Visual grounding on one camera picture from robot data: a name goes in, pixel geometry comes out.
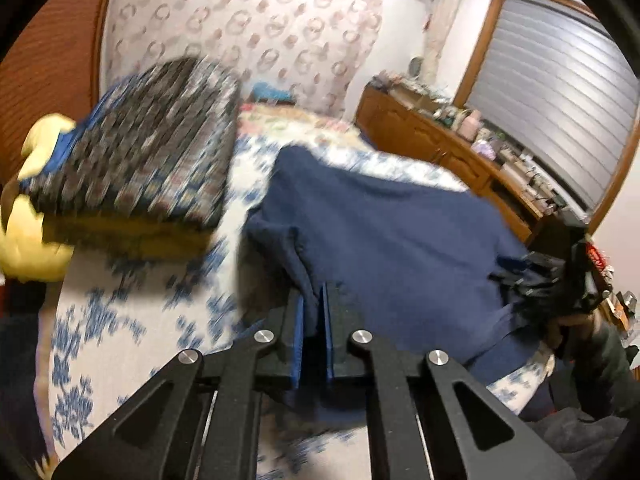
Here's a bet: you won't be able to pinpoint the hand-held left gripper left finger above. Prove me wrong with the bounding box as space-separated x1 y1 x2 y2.
52 292 305 480

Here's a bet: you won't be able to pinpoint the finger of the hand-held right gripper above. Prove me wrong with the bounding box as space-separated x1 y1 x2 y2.
519 252 564 275
490 270 562 311

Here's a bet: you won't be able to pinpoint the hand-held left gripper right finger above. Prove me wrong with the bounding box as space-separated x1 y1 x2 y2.
320 282 576 480

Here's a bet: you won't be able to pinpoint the navy blue t-shirt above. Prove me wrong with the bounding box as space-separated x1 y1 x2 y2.
242 145 556 433

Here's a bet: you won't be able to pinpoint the person's right forearm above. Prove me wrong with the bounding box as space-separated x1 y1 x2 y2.
546 310 639 421

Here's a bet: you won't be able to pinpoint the assorted toiletries and trinkets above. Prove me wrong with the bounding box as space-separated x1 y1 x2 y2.
370 72 568 211

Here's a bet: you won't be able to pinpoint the pink bottle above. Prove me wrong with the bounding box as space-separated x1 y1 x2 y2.
459 110 482 140

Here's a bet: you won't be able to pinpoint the dark grey cloth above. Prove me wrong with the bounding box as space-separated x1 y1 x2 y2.
520 402 632 480

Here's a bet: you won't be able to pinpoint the wooden dresser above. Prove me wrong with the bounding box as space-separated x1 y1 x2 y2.
356 82 556 246

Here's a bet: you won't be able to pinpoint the blue floral white bedsheet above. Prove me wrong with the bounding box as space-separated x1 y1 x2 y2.
32 130 556 480

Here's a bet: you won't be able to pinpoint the window with grey blind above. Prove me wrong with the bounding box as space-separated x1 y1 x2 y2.
452 0 640 237

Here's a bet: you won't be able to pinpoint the red floral cream quilt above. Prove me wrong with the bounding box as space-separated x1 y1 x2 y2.
237 102 366 147

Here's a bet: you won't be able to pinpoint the folded patterned blanket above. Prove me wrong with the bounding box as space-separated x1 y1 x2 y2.
20 57 242 262

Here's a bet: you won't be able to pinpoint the blue folded cloth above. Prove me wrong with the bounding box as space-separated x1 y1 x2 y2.
250 84 292 105

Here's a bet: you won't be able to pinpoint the patterned lace curtain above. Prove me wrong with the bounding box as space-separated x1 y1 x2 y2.
422 0 472 88

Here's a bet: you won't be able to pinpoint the wooden louvred wardrobe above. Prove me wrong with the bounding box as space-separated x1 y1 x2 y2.
0 0 122 181

